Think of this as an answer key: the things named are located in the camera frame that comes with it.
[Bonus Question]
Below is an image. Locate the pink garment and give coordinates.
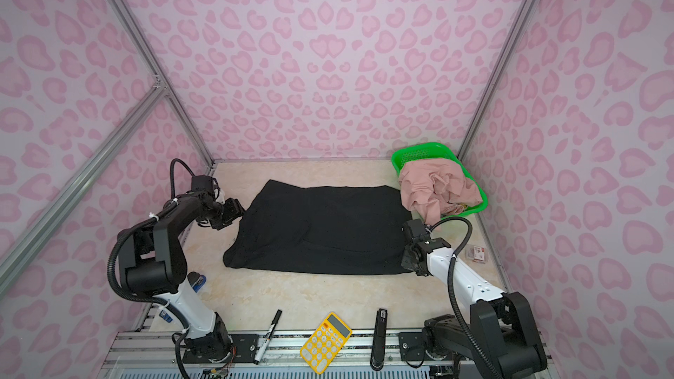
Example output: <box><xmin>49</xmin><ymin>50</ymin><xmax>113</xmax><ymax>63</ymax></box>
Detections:
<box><xmin>398</xmin><ymin>158</ymin><xmax>484</xmax><ymax>225</ymax></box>

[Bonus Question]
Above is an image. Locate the black shirt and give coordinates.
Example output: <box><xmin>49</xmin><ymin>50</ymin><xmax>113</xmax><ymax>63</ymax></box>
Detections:
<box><xmin>223</xmin><ymin>180</ymin><xmax>412</xmax><ymax>275</ymax></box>

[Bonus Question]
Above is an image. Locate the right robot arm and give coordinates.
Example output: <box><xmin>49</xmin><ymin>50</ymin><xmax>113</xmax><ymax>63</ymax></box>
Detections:
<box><xmin>398</xmin><ymin>240</ymin><xmax>548</xmax><ymax>378</ymax></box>

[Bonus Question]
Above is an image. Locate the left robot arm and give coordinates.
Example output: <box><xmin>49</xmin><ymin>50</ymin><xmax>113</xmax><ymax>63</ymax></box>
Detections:
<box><xmin>107</xmin><ymin>191</ymin><xmax>245</xmax><ymax>363</ymax></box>

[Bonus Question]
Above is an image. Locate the green plastic laundry basket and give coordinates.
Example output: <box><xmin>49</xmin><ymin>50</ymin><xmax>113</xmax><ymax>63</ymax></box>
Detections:
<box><xmin>391</xmin><ymin>142</ymin><xmax>488</xmax><ymax>217</ymax></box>

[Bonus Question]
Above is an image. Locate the blue stapler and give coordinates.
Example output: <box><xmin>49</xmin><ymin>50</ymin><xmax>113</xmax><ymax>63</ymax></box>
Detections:
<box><xmin>187</xmin><ymin>271</ymin><xmax>207</xmax><ymax>292</ymax></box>

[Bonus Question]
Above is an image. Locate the black stapler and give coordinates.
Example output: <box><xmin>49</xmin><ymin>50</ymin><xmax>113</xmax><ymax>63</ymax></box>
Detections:
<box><xmin>370</xmin><ymin>308</ymin><xmax>388</xmax><ymax>372</ymax></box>

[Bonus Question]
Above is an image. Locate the black marker pen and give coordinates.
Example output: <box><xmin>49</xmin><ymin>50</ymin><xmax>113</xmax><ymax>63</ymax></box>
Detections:
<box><xmin>254</xmin><ymin>309</ymin><xmax>283</xmax><ymax>365</ymax></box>

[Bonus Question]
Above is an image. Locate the yellow calculator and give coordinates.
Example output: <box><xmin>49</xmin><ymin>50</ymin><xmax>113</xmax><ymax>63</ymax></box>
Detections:
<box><xmin>299</xmin><ymin>312</ymin><xmax>353</xmax><ymax>375</ymax></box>

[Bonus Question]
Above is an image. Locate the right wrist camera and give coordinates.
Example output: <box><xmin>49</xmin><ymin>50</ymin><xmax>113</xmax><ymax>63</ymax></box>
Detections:
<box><xmin>402</xmin><ymin>219</ymin><xmax>451</xmax><ymax>254</ymax></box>

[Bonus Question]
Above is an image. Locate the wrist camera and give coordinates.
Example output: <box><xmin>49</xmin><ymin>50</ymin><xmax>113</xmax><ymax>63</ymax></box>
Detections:
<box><xmin>191</xmin><ymin>175</ymin><xmax>221</xmax><ymax>200</ymax></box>
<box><xmin>402</xmin><ymin>219</ymin><xmax>451</xmax><ymax>254</ymax></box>

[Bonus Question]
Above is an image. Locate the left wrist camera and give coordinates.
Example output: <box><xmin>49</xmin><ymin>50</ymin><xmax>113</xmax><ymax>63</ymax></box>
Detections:
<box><xmin>191</xmin><ymin>175</ymin><xmax>221</xmax><ymax>200</ymax></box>

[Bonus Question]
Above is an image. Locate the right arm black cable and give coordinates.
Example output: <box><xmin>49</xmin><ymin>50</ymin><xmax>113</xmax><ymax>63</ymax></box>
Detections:
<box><xmin>425</xmin><ymin>215</ymin><xmax>504</xmax><ymax>379</ymax></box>

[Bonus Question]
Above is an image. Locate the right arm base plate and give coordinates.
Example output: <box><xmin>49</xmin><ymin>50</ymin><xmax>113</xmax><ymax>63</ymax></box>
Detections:
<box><xmin>398</xmin><ymin>329</ymin><xmax>472</xmax><ymax>364</ymax></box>

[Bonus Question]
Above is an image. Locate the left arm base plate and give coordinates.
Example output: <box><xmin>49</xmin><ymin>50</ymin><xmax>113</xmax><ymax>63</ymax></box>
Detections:
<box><xmin>182</xmin><ymin>333</ymin><xmax>259</xmax><ymax>364</ymax></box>

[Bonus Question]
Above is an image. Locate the aluminium mounting rail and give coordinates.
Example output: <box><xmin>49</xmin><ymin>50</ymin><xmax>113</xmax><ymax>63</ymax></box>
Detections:
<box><xmin>97</xmin><ymin>325</ymin><xmax>554</xmax><ymax>379</ymax></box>

